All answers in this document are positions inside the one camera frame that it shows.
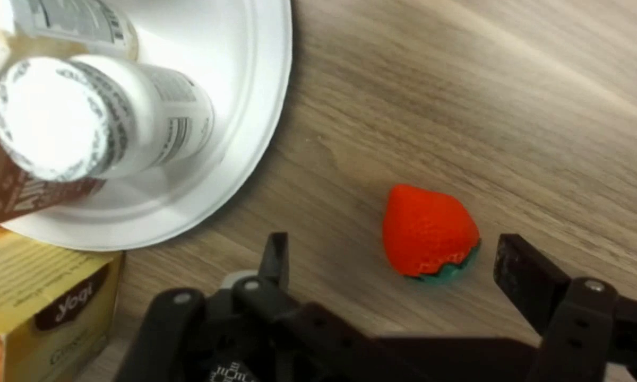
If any white paper plate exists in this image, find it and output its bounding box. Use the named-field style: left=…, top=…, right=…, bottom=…
left=0, top=0, right=292, bottom=249

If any yellow tea bag box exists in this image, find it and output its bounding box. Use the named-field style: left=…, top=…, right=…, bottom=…
left=0, top=229, right=123, bottom=382

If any white pill bottle green label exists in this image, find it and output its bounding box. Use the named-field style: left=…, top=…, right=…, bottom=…
left=0, top=0, right=137, bottom=74

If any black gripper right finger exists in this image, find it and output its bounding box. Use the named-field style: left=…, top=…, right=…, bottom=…
left=493, top=234, right=637, bottom=382

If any red orange ball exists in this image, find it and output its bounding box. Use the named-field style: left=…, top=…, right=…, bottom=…
left=382, top=185, right=479, bottom=277

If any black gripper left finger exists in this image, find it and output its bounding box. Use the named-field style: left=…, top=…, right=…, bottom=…
left=112, top=230, right=431, bottom=382

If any white pill bottle front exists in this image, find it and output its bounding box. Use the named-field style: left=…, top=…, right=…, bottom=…
left=0, top=55, right=215, bottom=183

